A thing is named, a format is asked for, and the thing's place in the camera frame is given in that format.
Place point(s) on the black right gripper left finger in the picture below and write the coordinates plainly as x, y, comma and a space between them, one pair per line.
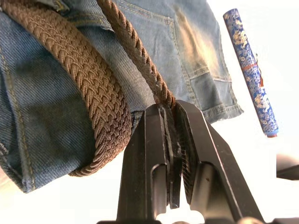
137, 168

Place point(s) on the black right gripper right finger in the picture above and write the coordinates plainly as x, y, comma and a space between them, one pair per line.
210, 163

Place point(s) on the brown braided belt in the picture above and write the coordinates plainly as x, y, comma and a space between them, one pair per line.
93, 81

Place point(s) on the blue denim shorts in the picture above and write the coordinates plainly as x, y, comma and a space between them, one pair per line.
42, 112

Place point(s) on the dark object at edge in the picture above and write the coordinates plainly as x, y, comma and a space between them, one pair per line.
287, 166

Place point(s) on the blue patterned scroll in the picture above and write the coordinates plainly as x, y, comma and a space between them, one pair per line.
251, 70

